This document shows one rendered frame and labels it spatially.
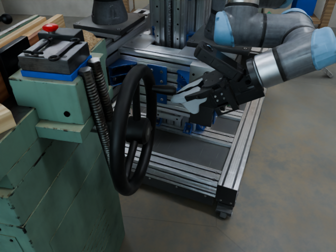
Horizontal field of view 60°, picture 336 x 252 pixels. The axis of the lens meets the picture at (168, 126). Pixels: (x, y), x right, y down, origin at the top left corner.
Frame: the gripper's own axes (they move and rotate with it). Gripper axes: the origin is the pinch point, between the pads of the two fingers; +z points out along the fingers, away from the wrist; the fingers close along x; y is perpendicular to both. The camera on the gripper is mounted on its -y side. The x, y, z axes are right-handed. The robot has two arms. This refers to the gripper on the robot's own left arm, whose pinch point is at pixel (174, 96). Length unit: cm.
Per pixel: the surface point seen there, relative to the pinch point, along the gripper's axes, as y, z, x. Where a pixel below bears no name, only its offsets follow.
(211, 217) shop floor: 80, 30, 28
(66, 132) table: -11.0, 13.4, -20.9
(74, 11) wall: -28, 202, 306
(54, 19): -28.7, 28.9, 19.4
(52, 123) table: -13.2, 16.3, -19.5
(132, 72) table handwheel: -13.2, -0.5, -11.6
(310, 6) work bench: 90, -58, 281
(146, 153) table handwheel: 8.9, 11.9, -6.6
